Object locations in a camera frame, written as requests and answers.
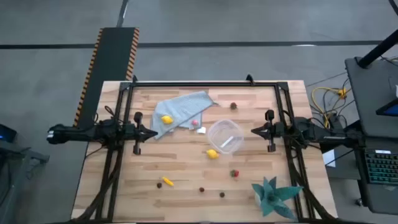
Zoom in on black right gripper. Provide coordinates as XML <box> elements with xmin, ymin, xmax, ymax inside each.
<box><xmin>251</xmin><ymin>109</ymin><xmax>285</xmax><ymax>153</ymax></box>

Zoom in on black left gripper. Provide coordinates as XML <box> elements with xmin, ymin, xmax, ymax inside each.
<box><xmin>124</xmin><ymin>111</ymin><xmax>159</xmax><ymax>156</ymax></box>

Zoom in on clear plastic tupperware container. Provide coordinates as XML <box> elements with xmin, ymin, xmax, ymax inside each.
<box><xmin>206</xmin><ymin>119</ymin><xmax>245</xmax><ymax>156</ymax></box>

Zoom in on grey-blue waffle cloth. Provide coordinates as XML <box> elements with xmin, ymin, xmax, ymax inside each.
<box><xmin>150</xmin><ymin>90</ymin><xmax>218</xmax><ymax>140</ymax></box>

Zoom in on teal artificial plant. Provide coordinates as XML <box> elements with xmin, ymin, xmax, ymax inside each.
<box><xmin>251</xmin><ymin>176</ymin><xmax>304</xmax><ymax>221</ymax></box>

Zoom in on white paper sheet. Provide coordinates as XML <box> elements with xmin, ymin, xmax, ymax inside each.
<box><xmin>322</xmin><ymin>149</ymin><xmax>336</xmax><ymax>168</ymax></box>

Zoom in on black mat hazard-striped edges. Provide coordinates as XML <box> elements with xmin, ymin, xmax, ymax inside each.
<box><xmin>73</xmin><ymin>27</ymin><xmax>140</xmax><ymax>128</ymax></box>

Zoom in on grey desk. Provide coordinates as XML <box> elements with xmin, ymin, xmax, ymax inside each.
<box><xmin>344</xmin><ymin>57</ymin><xmax>398</xmax><ymax>139</ymax></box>

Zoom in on backlit black keyboard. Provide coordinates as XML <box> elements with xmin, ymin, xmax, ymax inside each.
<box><xmin>363</xmin><ymin>149</ymin><xmax>398</xmax><ymax>185</ymax></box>

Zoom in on blue-screen tablet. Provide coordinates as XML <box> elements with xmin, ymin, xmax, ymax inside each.
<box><xmin>375</xmin><ymin>98</ymin><xmax>398</xmax><ymax>118</ymax></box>

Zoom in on grey metal stand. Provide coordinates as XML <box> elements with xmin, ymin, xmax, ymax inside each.
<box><xmin>0</xmin><ymin>145</ymin><xmax>50</xmax><ymax>224</ymax></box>

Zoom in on grey keyboard tray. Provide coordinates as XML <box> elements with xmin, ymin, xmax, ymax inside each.
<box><xmin>351</xmin><ymin>136</ymin><xmax>398</xmax><ymax>216</ymax></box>

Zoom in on black pole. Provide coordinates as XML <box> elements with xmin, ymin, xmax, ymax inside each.
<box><xmin>357</xmin><ymin>29</ymin><xmax>398</xmax><ymax>68</ymax></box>

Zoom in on black device blue light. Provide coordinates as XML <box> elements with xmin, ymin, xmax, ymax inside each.
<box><xmin>0</xmin><ymin>124</ymin><xmax>18</xmax><ymax>144</ymax></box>

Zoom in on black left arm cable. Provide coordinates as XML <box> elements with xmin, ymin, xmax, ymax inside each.
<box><xmin>104</xmin><ymin>105</ymin><xmax>116</xmax><ymax>123</ymax></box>

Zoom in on black aluminium rig frame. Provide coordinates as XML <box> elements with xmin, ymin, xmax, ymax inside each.
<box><xmin>70</xmin><ymin>74</ymin><xmax>343</xmax><ymax>224</ymax></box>

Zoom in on yellow floor cable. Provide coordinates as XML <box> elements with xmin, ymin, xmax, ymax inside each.
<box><xmin>312</xmin><ymin>86</ymin><xmax>351</xmax><ymax>128</ymax></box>

